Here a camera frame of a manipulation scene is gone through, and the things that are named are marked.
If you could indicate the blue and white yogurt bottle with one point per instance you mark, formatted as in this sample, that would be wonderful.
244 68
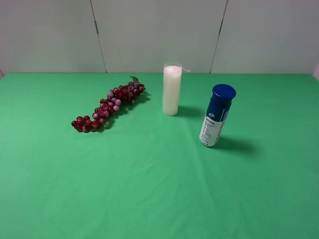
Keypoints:
216 114

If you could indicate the bunch of red grapes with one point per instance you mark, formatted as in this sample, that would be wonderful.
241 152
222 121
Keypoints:
110 105

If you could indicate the tall white candle in glass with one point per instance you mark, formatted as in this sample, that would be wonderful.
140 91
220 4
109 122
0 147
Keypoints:
172 75

